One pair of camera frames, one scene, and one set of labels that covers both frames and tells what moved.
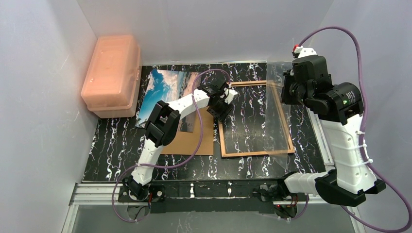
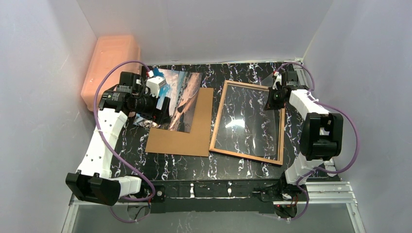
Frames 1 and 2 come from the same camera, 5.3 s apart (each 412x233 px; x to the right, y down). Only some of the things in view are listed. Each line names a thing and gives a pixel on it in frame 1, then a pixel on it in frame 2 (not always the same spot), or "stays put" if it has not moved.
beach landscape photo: (168, 85) stays put
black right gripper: (287, 93) -> (272, 101)
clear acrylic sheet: (278, 115) -> (245, 127)
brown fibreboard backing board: (186, 143) stays put
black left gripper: (219, 107) -> (162, 109)
